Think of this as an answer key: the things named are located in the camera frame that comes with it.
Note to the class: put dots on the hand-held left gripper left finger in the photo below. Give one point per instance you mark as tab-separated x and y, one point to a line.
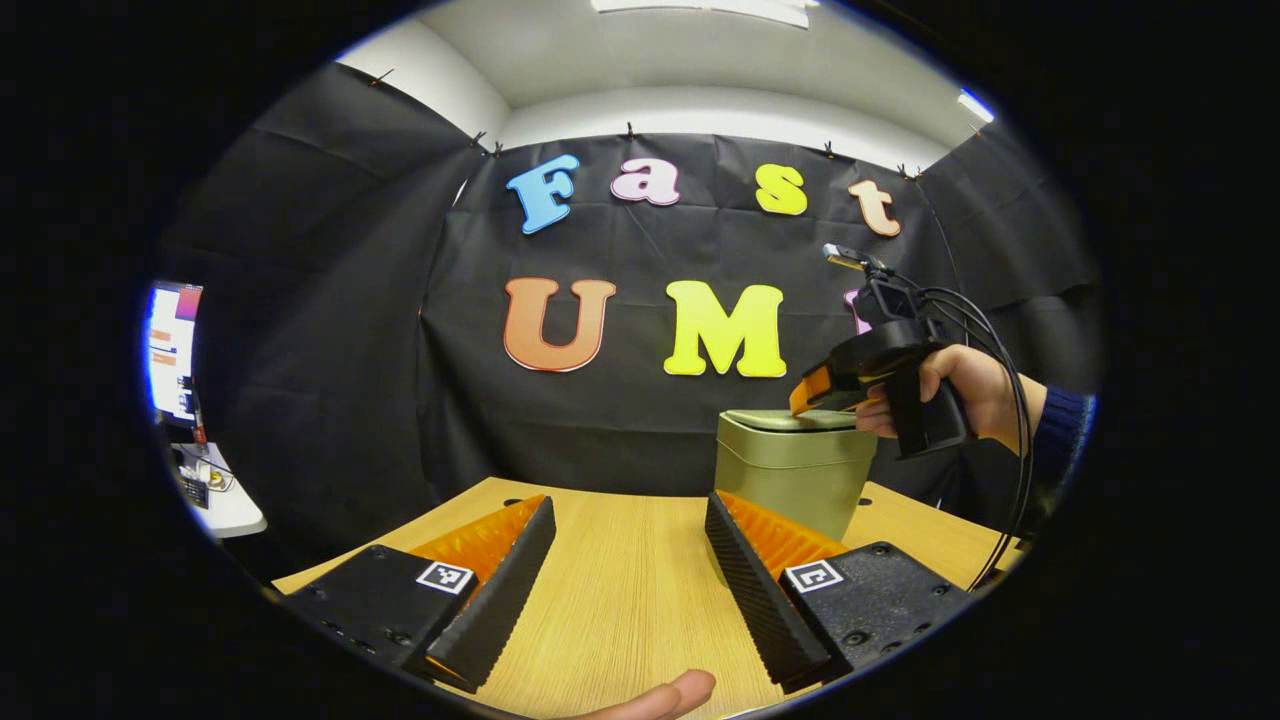
505	590

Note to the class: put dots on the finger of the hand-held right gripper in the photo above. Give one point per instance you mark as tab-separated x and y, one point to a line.
812	390

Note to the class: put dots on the white side table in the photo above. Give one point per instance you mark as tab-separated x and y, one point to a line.
235	510

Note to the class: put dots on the green desktop garbage bin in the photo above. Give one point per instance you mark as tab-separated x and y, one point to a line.
790	470

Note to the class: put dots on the red bottle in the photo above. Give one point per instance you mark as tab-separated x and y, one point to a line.
199	425

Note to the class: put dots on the computer monitor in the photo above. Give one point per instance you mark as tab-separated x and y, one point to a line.
173	350

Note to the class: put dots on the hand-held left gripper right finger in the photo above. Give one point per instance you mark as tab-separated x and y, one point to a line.
755	590

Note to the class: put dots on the black backdrop cloth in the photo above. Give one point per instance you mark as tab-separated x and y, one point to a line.
330	350

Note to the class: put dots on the ceiling light panel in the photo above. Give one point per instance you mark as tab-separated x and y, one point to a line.
975	105
700	10

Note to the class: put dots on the wooden desktop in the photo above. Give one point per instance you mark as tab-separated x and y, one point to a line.
620	530

